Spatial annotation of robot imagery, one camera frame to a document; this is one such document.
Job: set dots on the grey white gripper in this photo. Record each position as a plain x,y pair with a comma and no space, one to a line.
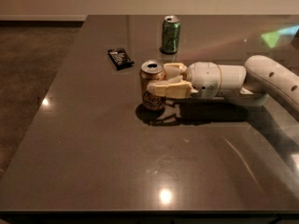
204,78

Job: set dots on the black snack packet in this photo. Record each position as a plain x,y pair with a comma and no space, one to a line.
120,58

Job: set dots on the green soda can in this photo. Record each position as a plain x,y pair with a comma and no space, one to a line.
170,34

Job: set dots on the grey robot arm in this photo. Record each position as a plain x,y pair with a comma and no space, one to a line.
247,84

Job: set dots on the orange soda can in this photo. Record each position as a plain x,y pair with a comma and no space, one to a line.
151,72

